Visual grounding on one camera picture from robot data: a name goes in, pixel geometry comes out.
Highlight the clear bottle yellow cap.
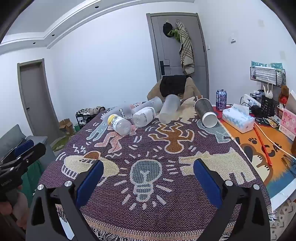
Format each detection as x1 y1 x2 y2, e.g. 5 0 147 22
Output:
107 113 132 136

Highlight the white cable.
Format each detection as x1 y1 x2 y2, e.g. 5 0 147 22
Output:
253 122 296 160

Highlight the white tissue pack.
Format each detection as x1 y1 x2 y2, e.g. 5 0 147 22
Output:
222 103 255 134

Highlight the grey sofa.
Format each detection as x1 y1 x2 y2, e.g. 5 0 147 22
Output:
0 124 50 164

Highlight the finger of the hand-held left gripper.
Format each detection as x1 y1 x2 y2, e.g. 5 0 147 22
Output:
0 142 47 173
0 139 35 163

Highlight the tall frosted plastic cup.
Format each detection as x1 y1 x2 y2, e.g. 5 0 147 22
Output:
159 94 181 124

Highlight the black mesh desk organizer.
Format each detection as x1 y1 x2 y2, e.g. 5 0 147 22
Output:
249 92 282 117

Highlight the black hat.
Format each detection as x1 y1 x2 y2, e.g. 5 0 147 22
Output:
162 22 173 37

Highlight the black cloth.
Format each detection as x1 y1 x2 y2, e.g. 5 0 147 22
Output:
159 75 187 98

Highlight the person's left hand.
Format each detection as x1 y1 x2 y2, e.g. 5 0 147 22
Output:
11 192 30 230

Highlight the plaid beige scarf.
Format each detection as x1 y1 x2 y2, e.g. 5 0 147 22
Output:
176 20 195 75

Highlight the black door lock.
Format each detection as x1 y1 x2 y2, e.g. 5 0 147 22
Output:
160 60 170 76

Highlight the purple drink can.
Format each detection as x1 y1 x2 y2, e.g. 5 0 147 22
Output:
216 89 228 111

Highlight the printed woven blanket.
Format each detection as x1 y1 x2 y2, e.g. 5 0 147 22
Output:
38 102 277 241

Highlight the cardboard box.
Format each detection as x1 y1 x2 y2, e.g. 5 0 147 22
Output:
58 118 75 135

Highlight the brown teddy bear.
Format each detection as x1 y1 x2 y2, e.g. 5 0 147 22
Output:
278 85 291 103

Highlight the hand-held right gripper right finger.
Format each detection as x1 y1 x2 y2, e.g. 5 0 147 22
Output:
193 159 271 241

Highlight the small frosted plastic bottle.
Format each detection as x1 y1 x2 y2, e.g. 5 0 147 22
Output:
113 102 134 118

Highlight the orange cat desk mat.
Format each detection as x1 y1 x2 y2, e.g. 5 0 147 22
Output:
218 116 296 211

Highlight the pink flowered box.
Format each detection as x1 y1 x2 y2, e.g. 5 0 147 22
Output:
280 108 296 137

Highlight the frosted plastic cup with print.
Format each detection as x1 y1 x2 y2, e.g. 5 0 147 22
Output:
133 96 164 114

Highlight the grey door with lock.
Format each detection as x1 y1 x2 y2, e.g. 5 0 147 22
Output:
146 12 210 99

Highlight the grey cup white base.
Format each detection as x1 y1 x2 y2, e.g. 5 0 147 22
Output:
194 98 218 128

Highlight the black wire wall basket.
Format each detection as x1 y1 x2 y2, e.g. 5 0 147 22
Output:
249 66 286 88

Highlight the red stick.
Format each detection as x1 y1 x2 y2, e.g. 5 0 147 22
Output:
254 122 273 167

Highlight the dark snack packet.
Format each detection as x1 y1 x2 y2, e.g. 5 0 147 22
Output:
265 116 282 128

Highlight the clear bottle white label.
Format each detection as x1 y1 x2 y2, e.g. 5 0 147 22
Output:
132 107 157 128

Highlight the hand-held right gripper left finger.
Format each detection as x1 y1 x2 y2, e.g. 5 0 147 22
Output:
25 159 104 241

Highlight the white power strip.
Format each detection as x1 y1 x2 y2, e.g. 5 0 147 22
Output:
242 93 256 105

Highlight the white triangle pattern mat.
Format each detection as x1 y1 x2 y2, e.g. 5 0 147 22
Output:
269 196 296 241

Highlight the black shoe rack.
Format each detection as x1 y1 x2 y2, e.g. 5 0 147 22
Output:
75 106 106 131

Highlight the plain grey door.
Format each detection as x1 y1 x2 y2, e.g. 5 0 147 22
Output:
17 59 60 138

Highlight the green cloth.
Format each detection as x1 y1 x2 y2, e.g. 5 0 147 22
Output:
22 159 45 201

